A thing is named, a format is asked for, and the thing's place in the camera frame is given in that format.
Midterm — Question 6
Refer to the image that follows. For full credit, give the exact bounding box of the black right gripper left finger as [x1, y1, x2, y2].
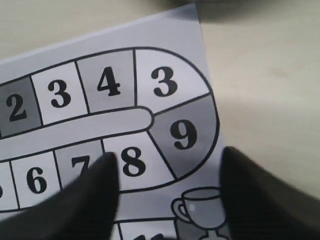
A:
[0, 152, 120, 240]

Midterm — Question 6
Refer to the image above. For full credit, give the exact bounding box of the round stainless steel bowl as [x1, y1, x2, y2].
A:
[183, 0, 283, 9]

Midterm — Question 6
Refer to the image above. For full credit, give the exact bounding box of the printed paper game board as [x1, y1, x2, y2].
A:
[0, 4, 231, 240]

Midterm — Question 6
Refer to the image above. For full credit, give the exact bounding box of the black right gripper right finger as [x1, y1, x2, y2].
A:
[219, 146, 320, 240]

